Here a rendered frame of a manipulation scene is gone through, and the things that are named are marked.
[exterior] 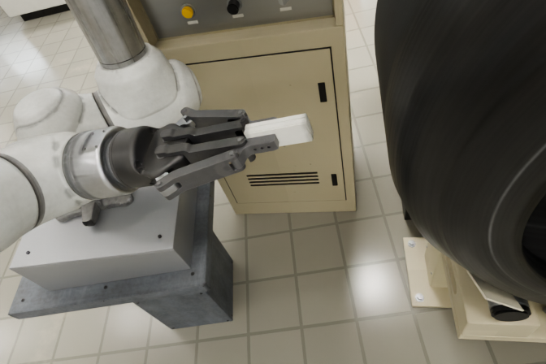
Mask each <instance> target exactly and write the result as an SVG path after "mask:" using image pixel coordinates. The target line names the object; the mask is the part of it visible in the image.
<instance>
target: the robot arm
mask: <svg viewBox="0 0 546 364"><path fill-rule="evenodd" d="M65 2H66V4H67V5H68V7H69V9H70V11H71V13H72V14H73V16H74V18H75V20H76V22H77V23H78V25H79V26H80V29H81V31H82V33H83V34H84V36H85V38H86V39H87V41H88V43H89V45H90V46H91V48H92V50H93V52H94V53H95V55H96V57H97V59H98V62H97V66H96V70H95V74H94V77H95V80H96V82H97V86H98V89H99V90H98V91H96V92H93V93H76V92H75V91H73V90H71V89H65V88H59V87H53V88H45V89H38V90H36V91H34V92H32V93H30V94H28V95H27V96H25V97H24V98H23V99H21V100H20V101H19V103H18V104H17V105H16V107H15V109H14V112H13V123H14V129H15V134H16V137H17V141H16V142H13V143H11V144H9V145H8V146H6V147H5V148H3V149H0V253H1V252H2V251H3V250H5V249H7V248H8V247H10V246H11V245H12V244H14V243H15V242H16V241H17V240H18V239H19V238H20V237H22V236H23V235H25V234H26V233H28V232H30V231H31V230H33V229H34V228H37V227H38V226H40V225H42V224H43V223H46V222H48V221H50V220H52V219H57V220H58V221H59V222H61V223H63V222H66V221H68V220H69V219H72V218H75V217H77V216H81V215H82V223H83V224H84V225H85V226H88V227H91V226H94V225H95V224H96V222H97V220H98V216H99V214H100V211H101V210H106V209H110V208H113V207H117V206H129V205H130V204H132V202H133V196H132V193H134V192H135V191H136V190H138V189H139V188H142V187H147V186H153V185H154V187H155V188H156V189H157V190H158V191H159V192H160V193H161V194H162V195H163V196H164V197H165V198H166V199H167V200H171V199H173V198H175V197H177V196H178V195H180V194H181V193H182V192H184V191H186V190H189V189H193V188H195V187H197V186H200V185H203V184H207V183H210V182H212V181H215V180H218V179H221V178H223V177H226V176H230V175H233V174H236V173H238V172H240V171H243V170H244V169H245V168H246V165H245V162H246V160H247V158H248V159H249V161H250V162H252V161H254V160H255V158H256V155H255V154H259V153H265V152H269V151H275V150H277V149H278V148H279V146H283V145H293V144H298V143H303V142H308V141H313V139H314V137H313V135H314V131H313V128H312V127H311V124H310V121H309V119H308V116H307V114H306V113H305V114H300V115H293V116H288V117H283V118H279V119H277V117H270V118H266V119H259V120H254V121H251V120H250V118H249V116H248V115H247V113H246V111H245V110H244V109H235V110H199V109H200V105H201V104H202V91H201V88H200V85H199V83H198V81H197V77H196V76H195V75H194V73H193V71H192V70H191V69H190V68H189V67H187V66H186V65H185V64H184V63H182V62H181V61H179V60H176V59H169V60H167V58H166V57H165V56H164V54H163V52H162V51H161V50H160V49H159V48H157V47H155V46H153V45H151V44H149V43H147V42H144V40H143V38H142V36H141V33H140V31H139V29H138V27H137V24H136V22H135V20H134V18H133V16H132V12H131V11H130V9H129V7H128V4H127V2H126V0H65ZM230 162H231V164H229V163H230Z"/></svg>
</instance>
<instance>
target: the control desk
mask: <svg viewBox="0 0 546 364"><path fill-rule="evenodd" d="M126 2H127V4H128V7H129V9H130V11H131V12H132V16H133V18H134V20H135V22H136V25H137V27H138V29H139V31H140V33H141V36H142V38H143V40H144V42H147V43H149V44H151V45H152V46H155V47H157V48H159V49H160V50H161V51H162V52H163V54H164V56H165V57H166V58H167V60H169V59H176V60H179V61H181V62H182V63H184V64H185V65H186V66H187V67H189V68H190V69H191V70H192V71H193V73H194V75H195V76H196V77H197V81H198V83H199V85H200V88H201V93H202V103H201V105H200V109H199V110H235V109H244V110H245V111H246V113H247V115H248V116H249V118H250V120H251V121H254V120H259V119H266V118H270V117H277V119H279V118H283V117H288V116H293V115H300V114H305V113H306V114H307V116H308V119H309V121H310V124H311V127H312V128H313V131H314V135H313V137H314V139H313V141H308V142H303V143H298V144H293V145H283V146H279V148H278V149H277V150H275V151H269V152H265V153H259V154H255V155H256V158H255V160H254V161H252V162H250V161H249V159H248V158H247V160H246V162H245V165H246V168H245V169H244V170H243V171H240V172H238V173H236V174H233V175H229V176H226V177H223V178H221V179H218V182H219V184H220V186H221V188H222V189H223V191H224V193H225V195H226V197H227V199H228V200H229V202H230V204H231V206H232V209H233V210H234V211H235V213H236V214H265V213H298V212H332V211H356V209H357V208H356V192H355V176H354V160H353V132H352V119H351V106H350V93H349V69H348V56H347V43H346V31H345V6H344V0H126Z"/></svg>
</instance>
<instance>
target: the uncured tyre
mask: <svg viewBox="0 0 546 364"><path fill-rule="evenodd" d="M375 58H376V65H377V72H378V77H379V90H380V97H381V103H382V110H383V121H384V128H385V135H386V142H387V148H388V161H389V166H390V171H391V174H392V179H393V182H394V184H395V187H396V190H397V192H398V194H399V196H400V198H401V200H402V202H403V204H404V206H405V208H406V210H407V212H408V214H409V216H410V218H411V219H412V221H413V223H414V225H415V227H416V228H417V229H418V231H419V232H420V233H421V234H422V236H423V237H424V238H425V239H426V240H427V241H428V242H429V243H430V244H431V245H432V246H434V247H435V248H436V249H437V250H439V251H440V252H441V253H442V254H444V255H445V256H447V257H448V258H450V259H452V260H453V261H454V262H456V263H457V264H459V265H460V266H462V267H464V268H465V269H467V270H468V271H469V272H471V273H472V274H474V275H476V276H477V277H479V278H480V279H481V280H483V281H484V282H486V283H488V284H490V285H491V286H493V287H495V288H498V289H500V290H501V291H503V292H506V293H509V294H511V295H514V296H516V297H520V298H523V299H526V300H528V301H533V302H537V303H540V304H544V305H546V0H377V4H376V11H375Z"/></svg>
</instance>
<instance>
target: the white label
mask: <svg viewBox="0 0 546 364"><path fill-rule="evenodd" d="M466 271H467V273H468V274H469V276H470V277H471V279H472V280H473V281H474V283H475V285H476V286H477V288H478V289H479V291H480V292H481V293H482V295H483V297H484V298H485V299H486V300H489V301H493V302H495V303H498V304H501V305H503V306H508V307H510V308H513V309H516V310H520V311H524V309H523V308H522V307H521V306H520V305H519V303H518V302H517V300H516V299H515V298H514V296H513V295H511V294H509V293H507V292H503V291H501V290H500V289H498V288H495V287H493V286H491V285H490V284H488V283H486V282H484V281H483V280H481V279H480V278H479V277H477V276H476V275H474V274H472V273H471V272H469V271H468V270H466Z"/></svg>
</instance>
